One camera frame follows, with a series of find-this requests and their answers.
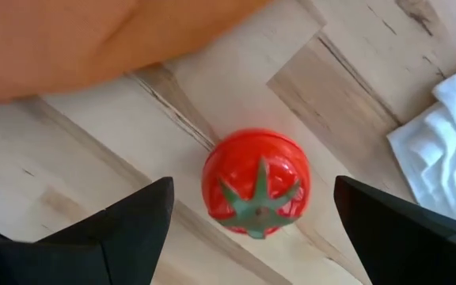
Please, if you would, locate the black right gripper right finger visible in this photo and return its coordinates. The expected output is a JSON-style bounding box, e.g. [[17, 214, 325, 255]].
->
[[333, 176, 456, 285]]

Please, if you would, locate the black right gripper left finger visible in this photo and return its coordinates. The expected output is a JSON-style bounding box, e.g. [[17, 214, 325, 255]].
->
[[40, 177, 175, 285]]

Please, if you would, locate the red toy tomato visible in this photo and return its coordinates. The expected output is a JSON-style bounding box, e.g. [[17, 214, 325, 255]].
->
[[201, 127, 312, 241]]

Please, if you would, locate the orange cloth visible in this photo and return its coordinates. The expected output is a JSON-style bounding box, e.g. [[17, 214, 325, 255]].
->
[[0, 0, 272, 105]]

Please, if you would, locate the white cloth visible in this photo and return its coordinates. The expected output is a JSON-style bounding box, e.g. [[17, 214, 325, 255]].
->
[[386, 59, 456, 230]]

